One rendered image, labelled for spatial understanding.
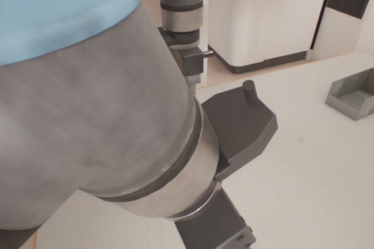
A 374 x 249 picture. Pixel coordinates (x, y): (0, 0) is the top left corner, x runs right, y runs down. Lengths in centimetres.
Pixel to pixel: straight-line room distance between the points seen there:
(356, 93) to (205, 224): 86
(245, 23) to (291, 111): 176
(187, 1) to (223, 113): 37
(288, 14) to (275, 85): 188
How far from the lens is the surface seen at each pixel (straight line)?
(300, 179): 70
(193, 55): 59
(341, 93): 100
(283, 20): 281
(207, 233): 23
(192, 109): 15
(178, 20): 58
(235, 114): 22
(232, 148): 21
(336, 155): 78
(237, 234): 23
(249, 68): 287
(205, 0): 193
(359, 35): 285
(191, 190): 18
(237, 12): 253
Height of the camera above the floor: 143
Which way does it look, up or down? 38 degrees down
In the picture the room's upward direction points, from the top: 2 degrees counter-clockwise
